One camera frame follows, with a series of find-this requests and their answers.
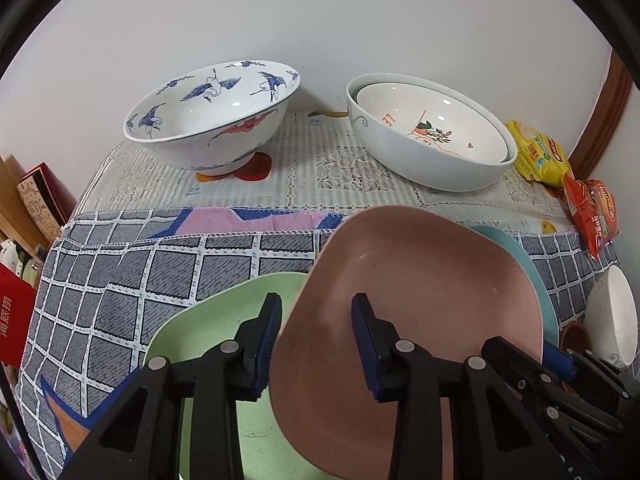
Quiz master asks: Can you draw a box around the pink square plate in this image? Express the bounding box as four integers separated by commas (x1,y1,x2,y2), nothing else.
269,206,544,479

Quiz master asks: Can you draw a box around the teal square plate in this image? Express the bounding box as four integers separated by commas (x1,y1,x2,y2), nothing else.
472,226,560,346

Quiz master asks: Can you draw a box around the white bowl orange drawing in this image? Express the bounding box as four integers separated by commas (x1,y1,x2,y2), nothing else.
356,82,509,164

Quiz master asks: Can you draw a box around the small brown bowl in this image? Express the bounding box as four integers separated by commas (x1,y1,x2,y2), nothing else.
560,321,592,356

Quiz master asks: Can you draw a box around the green square plate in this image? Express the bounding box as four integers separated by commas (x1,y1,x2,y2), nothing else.
144,272,329,479

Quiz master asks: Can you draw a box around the grey checkered cloth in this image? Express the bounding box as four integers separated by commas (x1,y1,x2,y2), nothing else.
15,211,618,479

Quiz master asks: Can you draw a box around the newspaper print table mat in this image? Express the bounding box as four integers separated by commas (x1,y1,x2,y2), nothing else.
73,112,573,234

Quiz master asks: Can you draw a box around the brown wooden door frame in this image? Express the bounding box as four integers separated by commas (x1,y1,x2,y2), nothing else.
570,50,634,180

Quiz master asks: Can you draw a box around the large white bowl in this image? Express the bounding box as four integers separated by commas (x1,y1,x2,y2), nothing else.
346,73,518,193

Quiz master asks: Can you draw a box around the blue crane patterned bowl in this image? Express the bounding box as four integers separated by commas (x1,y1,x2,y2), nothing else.
122,60,300,176

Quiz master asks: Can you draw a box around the red paper bag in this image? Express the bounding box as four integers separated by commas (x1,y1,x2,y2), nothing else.
0,264,36,368

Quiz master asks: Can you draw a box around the patterned brown box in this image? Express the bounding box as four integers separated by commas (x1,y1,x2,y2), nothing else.
16,162,77,244

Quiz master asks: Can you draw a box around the orange snack packet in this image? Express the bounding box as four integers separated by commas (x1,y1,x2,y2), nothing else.
563,174,618,259

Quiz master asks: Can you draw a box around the small white bowl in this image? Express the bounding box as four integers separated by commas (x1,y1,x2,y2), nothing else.
585,266,638,370

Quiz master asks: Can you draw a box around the yellow snack packet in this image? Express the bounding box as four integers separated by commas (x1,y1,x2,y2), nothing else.
506,120,573,188

